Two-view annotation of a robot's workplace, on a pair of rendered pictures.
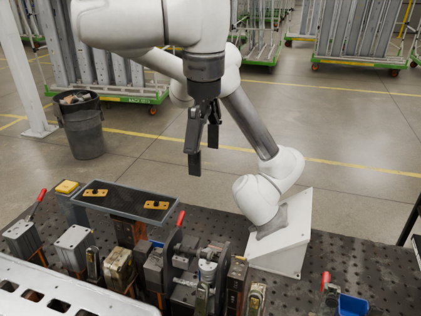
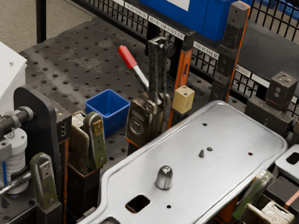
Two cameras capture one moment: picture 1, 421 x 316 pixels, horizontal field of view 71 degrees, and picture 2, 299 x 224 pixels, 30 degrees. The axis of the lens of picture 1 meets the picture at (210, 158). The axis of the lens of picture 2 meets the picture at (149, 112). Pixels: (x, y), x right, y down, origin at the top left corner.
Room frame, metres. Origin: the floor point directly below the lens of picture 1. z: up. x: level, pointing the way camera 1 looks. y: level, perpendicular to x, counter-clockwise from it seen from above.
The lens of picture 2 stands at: (0.13, 0.65, 1.83)
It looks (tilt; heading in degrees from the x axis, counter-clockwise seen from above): 39 degrees down; 288
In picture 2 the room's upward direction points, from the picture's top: 8 degrees clockwise
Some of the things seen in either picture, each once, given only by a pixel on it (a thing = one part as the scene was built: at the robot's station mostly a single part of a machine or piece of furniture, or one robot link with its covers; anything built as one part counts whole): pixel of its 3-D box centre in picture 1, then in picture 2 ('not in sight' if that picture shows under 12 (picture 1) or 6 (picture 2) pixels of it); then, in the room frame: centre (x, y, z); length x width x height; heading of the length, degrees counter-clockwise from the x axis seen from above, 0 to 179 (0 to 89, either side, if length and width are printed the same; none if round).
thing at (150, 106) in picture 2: not in sight; (150, 106); (0.42, -0.26, 1.06); 0.03 x 0.01 x 0.03; 161
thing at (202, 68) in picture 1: (203, 63); not in sight; (0.63, 0.01, 1.69); 0.09 x 0.09 x 0.06
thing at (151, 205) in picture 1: (156, 204); not in sight; (0.80, 0.19, 1.17); 0.08 x 0.04 x 0.01; 85
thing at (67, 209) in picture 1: (81, 230); not in sight; (0.91, 0.56, 0.92); 0.08 x 0.08 x 0.44; 71
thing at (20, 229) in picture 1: (34, 261); not in sight; (0.79, 0.71, 0.88); 0.11 x 0.10 x 0.36; 161
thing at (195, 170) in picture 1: (194, 162); not in sight; (0.57, 0.04, 1.48); 0.03 x 0.01 x 0.07; 71
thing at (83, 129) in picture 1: (82, 125); not in sight; (3.11, 1.48, 0.36); 0.54 x 0.50 x 0.73; 163
